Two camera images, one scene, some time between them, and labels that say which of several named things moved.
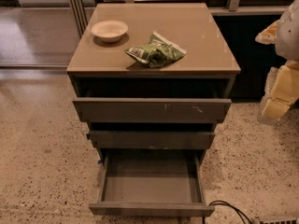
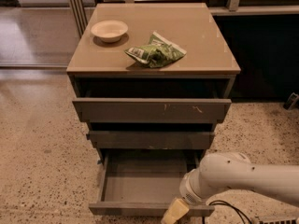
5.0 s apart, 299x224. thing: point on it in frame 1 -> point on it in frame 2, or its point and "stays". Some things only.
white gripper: [289, 36] -> [188, 192]
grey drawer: [151, 139] stays
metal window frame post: [78, 9] stays
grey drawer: [152, 183] stays
